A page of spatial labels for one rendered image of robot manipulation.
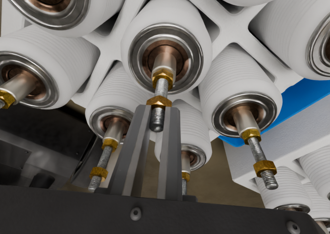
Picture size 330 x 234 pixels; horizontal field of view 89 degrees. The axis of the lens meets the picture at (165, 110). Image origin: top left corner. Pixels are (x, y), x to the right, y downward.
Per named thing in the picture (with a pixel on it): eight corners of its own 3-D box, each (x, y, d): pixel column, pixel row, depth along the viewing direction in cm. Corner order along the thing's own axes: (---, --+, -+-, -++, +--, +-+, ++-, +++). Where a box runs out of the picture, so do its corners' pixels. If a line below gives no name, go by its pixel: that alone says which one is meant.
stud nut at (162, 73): (153, 67, 14) (151, 72, 13) (173, 68, 14) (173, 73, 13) (153, 87, 15) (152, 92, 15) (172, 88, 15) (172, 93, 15)
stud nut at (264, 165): (273, 168, 16) (277, 177, 15) (255, 171, 17) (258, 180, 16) (272, 157, 15) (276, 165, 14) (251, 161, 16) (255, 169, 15)
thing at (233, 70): (250, 60, 35) (295, 122, 21) (208, 84, 39) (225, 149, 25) (228, 20, 30) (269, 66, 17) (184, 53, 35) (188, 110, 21)
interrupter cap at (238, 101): (283, 119, 21) (286, 123, 21) (227, 141, 25) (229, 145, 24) (261, 77, 18) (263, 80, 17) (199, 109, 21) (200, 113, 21)
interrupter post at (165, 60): (150, 53, 17) (145, 69, 14) (173, 46, 16) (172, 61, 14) (158, 74, 18) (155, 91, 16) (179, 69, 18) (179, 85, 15)
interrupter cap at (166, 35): (115, 36, 16) (113, 38, 15) (194, 8, 14) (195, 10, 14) (145, 98, 21) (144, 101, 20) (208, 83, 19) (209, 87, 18)
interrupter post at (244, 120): (255, 116, 21) (265, 136, 19) (236, 124, 22) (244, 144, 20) (247, 104, 20) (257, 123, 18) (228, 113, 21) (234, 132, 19)
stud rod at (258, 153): (251, 126, 20) (279, 189, 14) (242, 128, 20) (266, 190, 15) (249, 120, 20) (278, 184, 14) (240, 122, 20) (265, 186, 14)
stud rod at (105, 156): (111, 130, 22) (88, 187, 16) (119, 132, 22) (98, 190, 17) (109, 134, 23) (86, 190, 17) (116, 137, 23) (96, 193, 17)
